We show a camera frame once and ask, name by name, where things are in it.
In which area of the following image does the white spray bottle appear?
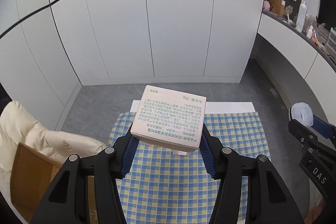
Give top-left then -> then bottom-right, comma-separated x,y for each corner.
295,1 -> 307,33

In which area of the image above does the brown box on shelf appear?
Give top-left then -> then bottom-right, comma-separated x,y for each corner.
268,0 -> 285,18

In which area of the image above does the cream padded armchair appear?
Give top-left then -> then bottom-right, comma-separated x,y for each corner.
1,101 -> 106,209

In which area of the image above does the beige square carton box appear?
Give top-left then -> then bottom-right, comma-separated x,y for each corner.
130,85 -> 207,152

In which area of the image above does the blue yellow checkered tablecloth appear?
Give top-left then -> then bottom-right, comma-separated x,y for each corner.
117,112 -> 269,223

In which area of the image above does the brown cardboard box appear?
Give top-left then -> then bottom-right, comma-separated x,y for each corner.
10,143 -> 98,223

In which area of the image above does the right hand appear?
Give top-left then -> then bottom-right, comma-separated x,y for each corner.
306,186 -> 325,223

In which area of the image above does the pink plush toy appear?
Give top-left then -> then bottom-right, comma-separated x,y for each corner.
263,1 -> 270,12

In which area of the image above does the clear drawer organizer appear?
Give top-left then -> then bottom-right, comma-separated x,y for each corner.
325,27 -> 336,59

